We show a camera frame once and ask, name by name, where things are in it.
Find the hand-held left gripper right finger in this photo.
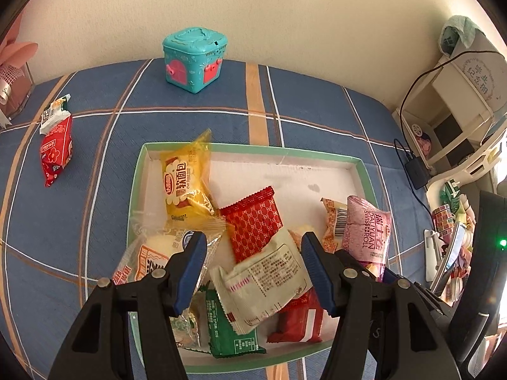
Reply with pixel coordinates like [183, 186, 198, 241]
[300, 231, 462, 380]

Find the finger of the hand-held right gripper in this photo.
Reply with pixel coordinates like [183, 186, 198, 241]
[382, 267, 454, 319]

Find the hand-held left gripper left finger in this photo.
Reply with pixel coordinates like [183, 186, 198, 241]
[48, 231, 209, 380]

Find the cream white snack packet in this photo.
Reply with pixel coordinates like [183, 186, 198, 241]
[209, 227, 313, 335]

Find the pink cake roll packet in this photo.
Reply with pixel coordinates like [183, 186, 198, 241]
[341, 195, 393, 283]

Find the red patterned snack packet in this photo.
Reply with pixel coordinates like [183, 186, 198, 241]
[219, 185, 286, 264]

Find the yellow bread packet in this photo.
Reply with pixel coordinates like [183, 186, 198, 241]
[159, 129, 216, 220]

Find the green-rimmed white tray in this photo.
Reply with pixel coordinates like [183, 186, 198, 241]
[126, 142, 391, 377]

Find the clear bun packet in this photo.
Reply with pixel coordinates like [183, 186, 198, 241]
[112, 218, 226, 286]

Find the white stand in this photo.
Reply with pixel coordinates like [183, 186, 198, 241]
[424, 227, 450, 283]

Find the orange striped snack packet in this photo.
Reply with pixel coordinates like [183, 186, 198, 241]
[320, 197, 349, 254]

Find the plain red snack packet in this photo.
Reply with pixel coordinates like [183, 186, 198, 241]
[267, 287, 329, 344]

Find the small clear snack packet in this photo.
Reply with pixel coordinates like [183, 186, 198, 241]
[170, 305, 210, 351]

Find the pile of colourful stationery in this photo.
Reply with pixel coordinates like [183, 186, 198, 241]
[433, 180, 476, 301]

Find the green snack packet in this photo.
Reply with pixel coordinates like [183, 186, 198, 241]
[204, 287, 267, 359]

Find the black power adapter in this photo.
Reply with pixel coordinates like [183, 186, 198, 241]
[404, 157, 430, 190]

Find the pink round ornament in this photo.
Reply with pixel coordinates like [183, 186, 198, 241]
[410, 123, 434, 159]

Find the blue plaid bed sheet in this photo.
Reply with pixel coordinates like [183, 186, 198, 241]
[0, 59, 436, 380]

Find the red flower print packet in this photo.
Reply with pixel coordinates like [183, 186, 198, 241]
[40, 113, 74, 187]

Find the cream shelf unit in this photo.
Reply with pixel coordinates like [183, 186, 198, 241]
[392, 40, 507, 191]

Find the teal toy box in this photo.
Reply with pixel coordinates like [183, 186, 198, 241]
[162, 26, 229, 95]

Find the small white green packet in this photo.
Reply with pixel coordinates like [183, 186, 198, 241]
[40, 94, 72, 135]

